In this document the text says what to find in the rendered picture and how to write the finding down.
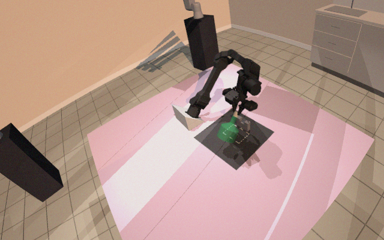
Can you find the green glass bottle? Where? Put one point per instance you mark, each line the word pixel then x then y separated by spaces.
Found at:
pixel 228 131

